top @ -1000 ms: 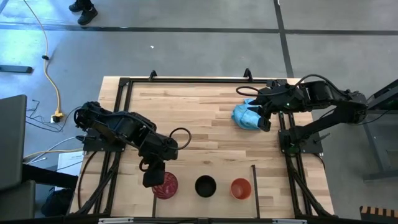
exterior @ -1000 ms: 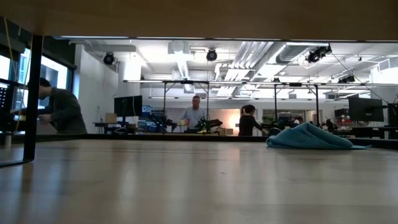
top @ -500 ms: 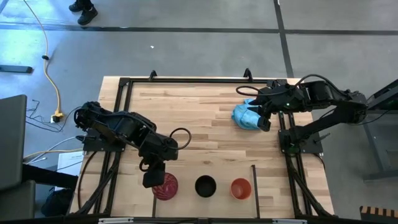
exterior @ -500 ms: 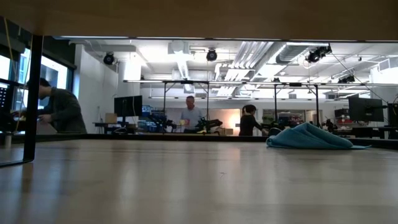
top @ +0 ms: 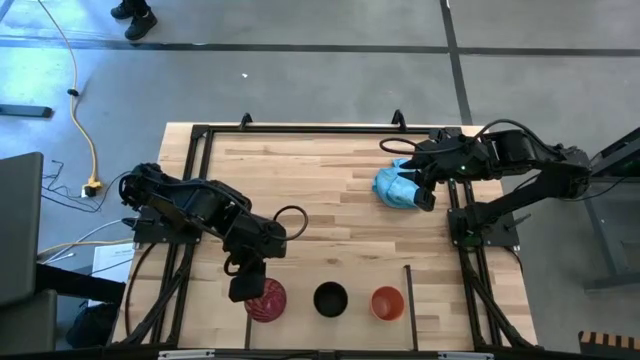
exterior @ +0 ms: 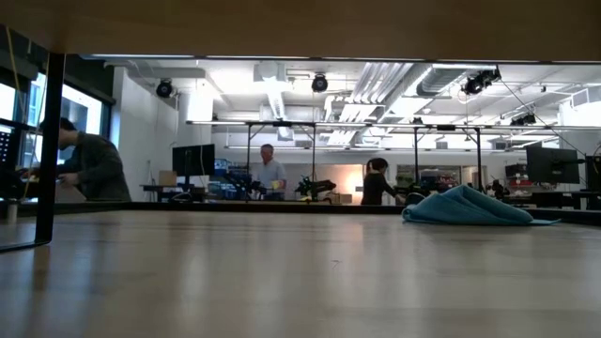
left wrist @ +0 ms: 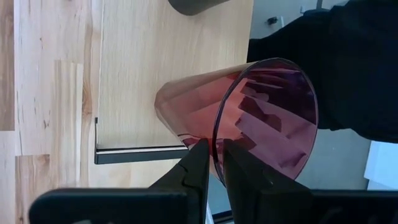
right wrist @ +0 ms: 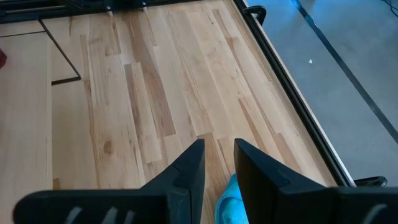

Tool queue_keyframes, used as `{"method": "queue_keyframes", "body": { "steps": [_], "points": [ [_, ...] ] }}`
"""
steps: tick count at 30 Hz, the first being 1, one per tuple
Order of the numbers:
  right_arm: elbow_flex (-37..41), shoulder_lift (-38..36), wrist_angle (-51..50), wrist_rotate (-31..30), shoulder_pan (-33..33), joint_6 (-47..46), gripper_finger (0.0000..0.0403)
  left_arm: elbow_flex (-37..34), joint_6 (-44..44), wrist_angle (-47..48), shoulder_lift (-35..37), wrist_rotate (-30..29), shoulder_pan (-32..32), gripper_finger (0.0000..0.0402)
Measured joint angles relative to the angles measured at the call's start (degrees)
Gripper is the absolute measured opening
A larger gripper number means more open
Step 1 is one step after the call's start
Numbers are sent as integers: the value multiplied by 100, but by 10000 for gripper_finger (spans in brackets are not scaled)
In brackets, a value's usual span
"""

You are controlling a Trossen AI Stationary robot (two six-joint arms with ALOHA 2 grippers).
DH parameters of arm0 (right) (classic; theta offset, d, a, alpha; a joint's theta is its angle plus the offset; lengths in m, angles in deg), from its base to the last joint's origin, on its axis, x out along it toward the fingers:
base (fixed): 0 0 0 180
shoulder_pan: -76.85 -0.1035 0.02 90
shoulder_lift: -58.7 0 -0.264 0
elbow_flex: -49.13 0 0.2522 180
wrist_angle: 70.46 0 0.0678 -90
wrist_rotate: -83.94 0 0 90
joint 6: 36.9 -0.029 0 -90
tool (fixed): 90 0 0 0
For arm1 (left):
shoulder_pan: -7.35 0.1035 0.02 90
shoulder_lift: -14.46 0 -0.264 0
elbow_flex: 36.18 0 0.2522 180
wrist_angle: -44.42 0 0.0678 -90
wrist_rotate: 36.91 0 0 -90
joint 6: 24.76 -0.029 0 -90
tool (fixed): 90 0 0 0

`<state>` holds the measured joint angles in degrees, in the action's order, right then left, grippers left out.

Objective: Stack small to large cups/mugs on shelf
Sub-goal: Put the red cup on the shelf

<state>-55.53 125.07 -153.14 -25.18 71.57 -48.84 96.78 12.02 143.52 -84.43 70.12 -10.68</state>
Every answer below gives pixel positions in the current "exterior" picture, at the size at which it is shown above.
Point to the person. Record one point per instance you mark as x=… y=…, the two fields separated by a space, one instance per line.
x=374 y=188
x=98 y=169
x=271 y=173

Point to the tan cardboard box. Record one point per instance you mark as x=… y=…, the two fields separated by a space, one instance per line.
x=342 y=198

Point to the black ceiling camera cluster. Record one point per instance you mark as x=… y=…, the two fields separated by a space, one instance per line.
x=479 y=83

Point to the wide black monitor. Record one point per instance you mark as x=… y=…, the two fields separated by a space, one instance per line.
x=551 y=164

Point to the dark storage box stack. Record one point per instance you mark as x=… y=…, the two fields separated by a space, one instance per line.
x=516 y=177

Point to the large window with dark frame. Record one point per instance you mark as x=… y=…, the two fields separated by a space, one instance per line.
x=87 y=108

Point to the blue microfibre cloth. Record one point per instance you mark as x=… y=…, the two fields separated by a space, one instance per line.
x=469 y=209

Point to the round black ceiling spotlight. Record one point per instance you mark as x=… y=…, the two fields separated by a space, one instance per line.
x=164 y=88
x=319 y=83

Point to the silver ceiling air duct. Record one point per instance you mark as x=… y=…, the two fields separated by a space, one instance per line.
x=436 y=77

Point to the black background desk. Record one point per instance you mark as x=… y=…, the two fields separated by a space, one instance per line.
x=554 y=197

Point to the black background workstation frame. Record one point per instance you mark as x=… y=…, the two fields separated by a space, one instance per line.
x=415 y=155

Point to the small yellow object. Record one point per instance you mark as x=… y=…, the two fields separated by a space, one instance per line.
x=275 y=185

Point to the black overhead rig camera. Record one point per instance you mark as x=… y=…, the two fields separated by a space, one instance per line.
x=523 y=120

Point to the dark background desk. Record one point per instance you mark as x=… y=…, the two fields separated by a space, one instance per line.
x=174 y=189

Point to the small cardboard box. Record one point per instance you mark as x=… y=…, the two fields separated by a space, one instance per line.
x=167 y=178

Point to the black monitor on stand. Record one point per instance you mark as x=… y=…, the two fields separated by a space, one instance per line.
x=192 y=159

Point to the wooden shelf with black legs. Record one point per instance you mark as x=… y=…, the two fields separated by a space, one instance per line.
x=300 y=28

